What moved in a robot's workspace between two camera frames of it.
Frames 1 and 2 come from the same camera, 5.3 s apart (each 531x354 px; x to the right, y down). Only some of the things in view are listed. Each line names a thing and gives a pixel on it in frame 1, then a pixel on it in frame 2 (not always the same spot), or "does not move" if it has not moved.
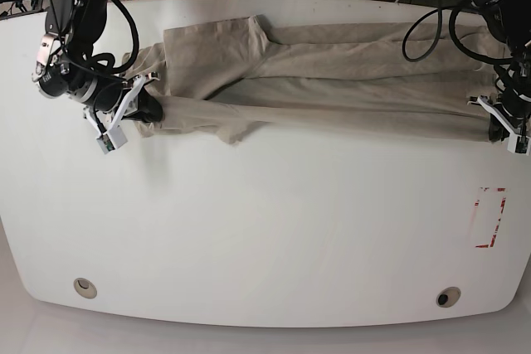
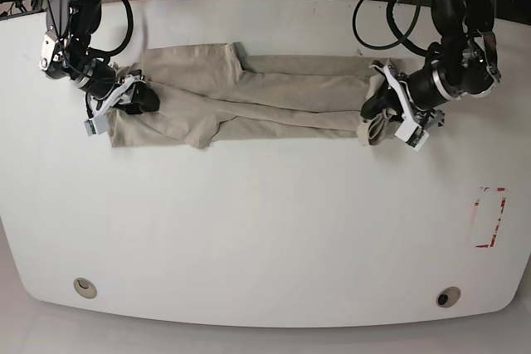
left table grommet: [85, 288] does not move
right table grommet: [448, 297] does not move
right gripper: [516, 99] to [425, 89]
